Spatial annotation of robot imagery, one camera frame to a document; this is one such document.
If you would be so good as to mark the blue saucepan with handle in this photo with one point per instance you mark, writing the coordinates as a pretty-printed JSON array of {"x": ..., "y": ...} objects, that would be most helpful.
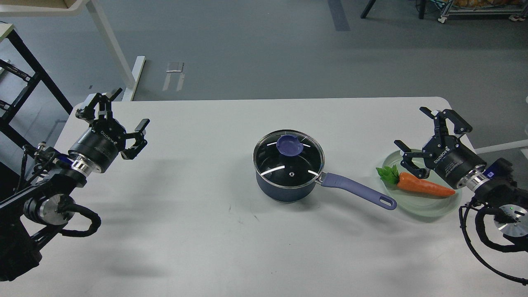
[{"x": 290, "y": 194}]

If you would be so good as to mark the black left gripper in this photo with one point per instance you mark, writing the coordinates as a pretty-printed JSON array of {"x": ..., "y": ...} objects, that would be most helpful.
[{"x": 105, "y": 137}]

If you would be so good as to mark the orange toy carrot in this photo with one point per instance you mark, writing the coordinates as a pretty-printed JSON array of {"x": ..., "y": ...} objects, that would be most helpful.
[{"x": 408, "y": 182}]

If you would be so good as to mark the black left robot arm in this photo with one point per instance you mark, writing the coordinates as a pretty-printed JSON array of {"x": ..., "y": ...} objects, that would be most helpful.
[{"x": 42, "y": 207}]

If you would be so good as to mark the glass pot lid blue knob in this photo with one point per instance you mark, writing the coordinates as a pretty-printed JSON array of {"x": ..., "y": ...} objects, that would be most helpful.
[{"x": 288, "y": 158}]

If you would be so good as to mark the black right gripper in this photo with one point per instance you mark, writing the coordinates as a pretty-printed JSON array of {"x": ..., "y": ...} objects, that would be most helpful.
[{"x": 444, "y": 153}]

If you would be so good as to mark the wheeled metal cart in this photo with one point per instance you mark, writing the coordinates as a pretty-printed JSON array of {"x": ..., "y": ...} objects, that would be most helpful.
[{"x": 516, "y": 10}]

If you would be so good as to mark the clear green glass plate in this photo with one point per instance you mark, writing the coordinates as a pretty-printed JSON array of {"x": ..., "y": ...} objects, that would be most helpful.
[{"x": 421, "y": 204}]

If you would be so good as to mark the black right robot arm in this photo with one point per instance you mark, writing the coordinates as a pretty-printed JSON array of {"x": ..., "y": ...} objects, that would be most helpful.
[{"x": 500, "y": 205}]

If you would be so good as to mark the white desk frame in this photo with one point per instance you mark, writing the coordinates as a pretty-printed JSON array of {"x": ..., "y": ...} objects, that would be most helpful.
[{"x": 45, "y": 8}]

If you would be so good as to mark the black furniture legs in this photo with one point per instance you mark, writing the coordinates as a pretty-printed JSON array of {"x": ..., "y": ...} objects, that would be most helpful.
[{"x": 395, "y": 8}]

